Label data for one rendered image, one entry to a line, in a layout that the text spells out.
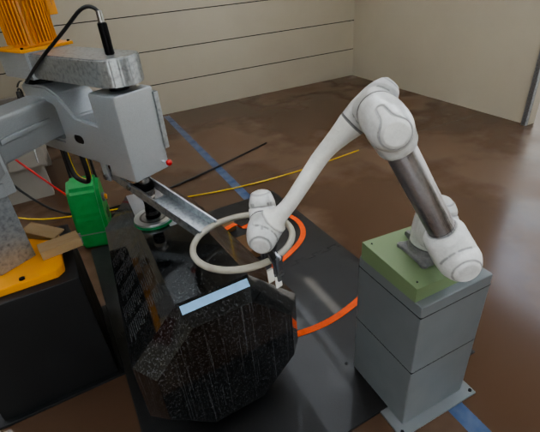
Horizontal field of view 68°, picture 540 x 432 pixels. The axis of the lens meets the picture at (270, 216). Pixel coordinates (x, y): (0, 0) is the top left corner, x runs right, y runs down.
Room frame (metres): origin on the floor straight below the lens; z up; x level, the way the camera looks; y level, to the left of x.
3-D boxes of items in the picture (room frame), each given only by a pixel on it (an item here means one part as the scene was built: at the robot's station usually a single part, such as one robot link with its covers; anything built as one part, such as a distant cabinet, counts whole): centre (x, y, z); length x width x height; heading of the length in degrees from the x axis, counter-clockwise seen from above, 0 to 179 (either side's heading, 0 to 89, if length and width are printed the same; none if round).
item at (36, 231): (1.95, 1.29, 0.80); 0.20 x 0.10 x 0.05; 77
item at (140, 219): (1.93, 0.64, 0.85); 0.21 x 0.21 x 0.01
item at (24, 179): (4.41, 2.79, 0.43); 1.30 x 0.62 x 0.86; 24
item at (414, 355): (1.39, -0.66, 0.40); 0.50 x 0.50 x 0.80; 24
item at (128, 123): (1.98, 0.71, 1.32); 0.36 x 0.22 x 0.45; 52
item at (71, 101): (2.18, 0.94, 1.31); 0.74 x 0.23 x 0.49; 52
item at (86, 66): (2.15, 0.92, 1.62); 0.96 x 0.25 x 0.17; 52
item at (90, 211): (3.09, 1.55, 0.43); 0.35 x 0.35 x 0.87; 11
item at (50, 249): (1.79, 1.12, 0.81); 0.20 x 0.10 x 0.05; 124
